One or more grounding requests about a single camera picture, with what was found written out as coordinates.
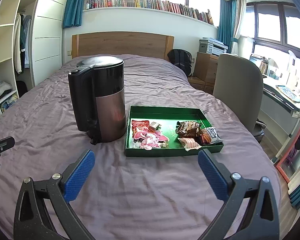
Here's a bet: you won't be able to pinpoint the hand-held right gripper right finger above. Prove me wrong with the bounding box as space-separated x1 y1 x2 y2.
198 149 280 240

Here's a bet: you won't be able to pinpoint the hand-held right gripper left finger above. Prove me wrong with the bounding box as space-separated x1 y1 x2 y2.
14 149 95 240

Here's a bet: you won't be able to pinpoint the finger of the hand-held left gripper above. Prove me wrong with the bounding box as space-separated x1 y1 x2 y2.
0 136 15 155

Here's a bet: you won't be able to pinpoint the pink striped snack packet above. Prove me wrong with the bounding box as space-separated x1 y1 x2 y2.
177 137 202 152

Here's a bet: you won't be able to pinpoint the white and blue cookie packet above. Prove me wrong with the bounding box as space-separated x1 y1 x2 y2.
199 127 221 145

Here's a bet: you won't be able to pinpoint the brown snack packet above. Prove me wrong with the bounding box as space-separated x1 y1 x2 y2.
175 121 203 137

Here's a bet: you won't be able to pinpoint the pink cartoon character packet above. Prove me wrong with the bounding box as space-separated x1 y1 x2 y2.
139 130 169 151

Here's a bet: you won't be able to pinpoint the green shallow box tray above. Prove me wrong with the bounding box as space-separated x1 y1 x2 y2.
125 105 225 158

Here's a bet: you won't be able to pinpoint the small beige candy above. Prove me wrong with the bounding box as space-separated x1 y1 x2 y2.
149 121 162 133

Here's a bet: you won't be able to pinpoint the red snack packet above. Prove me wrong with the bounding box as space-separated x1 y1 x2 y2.
131 119 150 131

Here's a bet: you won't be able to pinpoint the folded clothes pile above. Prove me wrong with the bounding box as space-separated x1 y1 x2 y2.
0 80 18 111

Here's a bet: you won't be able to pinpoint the dark bag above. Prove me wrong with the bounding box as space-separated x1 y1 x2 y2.
16 81 28 98

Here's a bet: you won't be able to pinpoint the black and bronze electric kettle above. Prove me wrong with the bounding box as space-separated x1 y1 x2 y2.
67 56 127 145

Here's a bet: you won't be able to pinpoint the red framed mirror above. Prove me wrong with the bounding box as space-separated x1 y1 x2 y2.
276 119 300 183

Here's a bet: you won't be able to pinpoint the open white wardrobe shelves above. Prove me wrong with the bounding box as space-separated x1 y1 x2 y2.
0 0 38 115

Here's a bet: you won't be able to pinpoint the hanging clothes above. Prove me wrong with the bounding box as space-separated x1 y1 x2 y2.
14 14 32 75

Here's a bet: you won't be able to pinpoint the beige office chair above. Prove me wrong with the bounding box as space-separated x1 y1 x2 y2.
212 53 267 143

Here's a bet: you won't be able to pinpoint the white desk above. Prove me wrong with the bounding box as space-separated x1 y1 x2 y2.
261 79 300 163

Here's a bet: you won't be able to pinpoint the wooden nightstand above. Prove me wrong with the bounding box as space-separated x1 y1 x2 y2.
187 52 219 95

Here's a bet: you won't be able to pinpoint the white wardrobe doors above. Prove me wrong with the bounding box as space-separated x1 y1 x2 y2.
31 0 75 87

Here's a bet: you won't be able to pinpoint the black backpack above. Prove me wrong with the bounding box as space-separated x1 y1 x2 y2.
167 49 192 77

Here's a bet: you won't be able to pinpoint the white printer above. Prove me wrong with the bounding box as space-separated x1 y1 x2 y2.
199 37 229 57

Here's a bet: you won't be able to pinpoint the wooden headboard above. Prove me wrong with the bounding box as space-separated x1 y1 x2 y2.
72 32 175 61

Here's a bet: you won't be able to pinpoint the dark framed window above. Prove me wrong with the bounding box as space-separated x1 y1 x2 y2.
245 1 300 80

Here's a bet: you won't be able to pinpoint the row of books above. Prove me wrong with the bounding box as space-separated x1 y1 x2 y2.
83 0 215 26

